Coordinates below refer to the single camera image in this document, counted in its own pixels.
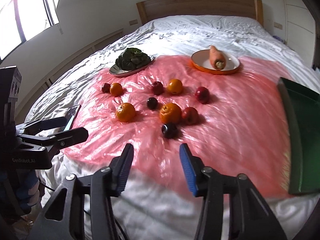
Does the large orange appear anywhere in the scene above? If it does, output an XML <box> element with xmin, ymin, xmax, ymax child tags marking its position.
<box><xmin>159</xmin><ymin>103</ymin><xmax>182</xmax><ymax>124</ymax></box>
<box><xmin>116</xmin><ymin>102</ymin><xmax>136</xmax><ymax>122</ymax></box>

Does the silver plate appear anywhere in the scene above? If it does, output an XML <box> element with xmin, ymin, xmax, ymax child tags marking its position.
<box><xmin>109</xmin><ymin>63</ymin><xmax>150</xmax><ymax>77</ymax></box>

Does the red cased smartphone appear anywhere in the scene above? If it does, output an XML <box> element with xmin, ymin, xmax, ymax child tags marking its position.
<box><xmin>59</xmin><ymin>105</ymin><xmax>81</xmax><ymax>132</ymax></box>

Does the carrot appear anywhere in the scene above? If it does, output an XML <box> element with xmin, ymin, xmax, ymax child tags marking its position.
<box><xmin>209</xmin><ymin>46</ymin><xmax>226</xmax><ymax>70</ymax></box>

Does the small red apple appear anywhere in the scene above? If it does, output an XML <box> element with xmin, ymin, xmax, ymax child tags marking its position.
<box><xmin>101</xmin><ymin>83</ymin><xmax>111</xmax><ymax>93</ymax></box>

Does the orange rimmed white dish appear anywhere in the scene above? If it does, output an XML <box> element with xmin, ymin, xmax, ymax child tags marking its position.
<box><xmin>191</xmin><ymin>49</ymin><xmax>240</xmax><ymax>75</ymax></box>

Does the wooden headboard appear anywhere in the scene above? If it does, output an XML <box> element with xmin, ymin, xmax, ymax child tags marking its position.
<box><xmin>136</xmin><ymin>0</ymin><xmax>264</xmax><ymax>25</ymax></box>

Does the pink plastic sheet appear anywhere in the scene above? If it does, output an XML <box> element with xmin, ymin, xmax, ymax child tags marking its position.
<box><xmin>63</xmin><ymin>55</ymin><xmax>290</xmax><ymax>198</ymax></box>

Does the green tray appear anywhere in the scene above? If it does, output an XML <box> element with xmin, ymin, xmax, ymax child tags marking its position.
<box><xmin>277</xmin><ymin>77</ymin><xmax>319</xmax><ymax>195</ymax></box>

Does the white bed sheet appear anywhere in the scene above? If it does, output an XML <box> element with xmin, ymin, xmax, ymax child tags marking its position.
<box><xmin>26</xmin><ymin>15</ymin><xmax>319</xmax><ymax>239</ymax></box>

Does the small orange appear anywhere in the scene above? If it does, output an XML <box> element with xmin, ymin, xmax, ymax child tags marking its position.
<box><xmin>110</xmin><ymin>82</ymin><xmax>124</xmax><ymax>97</ymax></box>

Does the dark plum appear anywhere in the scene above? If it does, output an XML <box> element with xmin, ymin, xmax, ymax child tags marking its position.
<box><xmin>146</xmin><ymin>97</ymin><xmax>158</xmax><ymax>110</ymax></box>
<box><xmin>161</xmin><ymin>123</ymin><xmax>179</xmax><ymax>139</ymax></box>

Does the window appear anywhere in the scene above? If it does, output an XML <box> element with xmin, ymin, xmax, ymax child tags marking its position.
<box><xmin>1</xmin><ymin>0</ymin><xmax>59</xmax><ymax>61</ymax></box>

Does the white wardrobe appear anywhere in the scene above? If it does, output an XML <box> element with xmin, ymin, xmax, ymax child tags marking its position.
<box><xmin>283</xmin><ymin>0</ymin><xmax>318</xmax><ymax>68</ymax></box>

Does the dark plum front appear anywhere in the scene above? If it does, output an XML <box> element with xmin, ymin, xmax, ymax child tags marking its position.
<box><xmin>161</xmin><ymin>123</ymin><xmax>179</xmax><ymax>139</ymax></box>

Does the dark leafy green vegetable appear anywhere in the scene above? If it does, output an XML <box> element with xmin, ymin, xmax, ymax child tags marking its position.
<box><xmin>116</xmin><ymin>48</ymin><xmax>151</xmax><ymax>71</ymax></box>

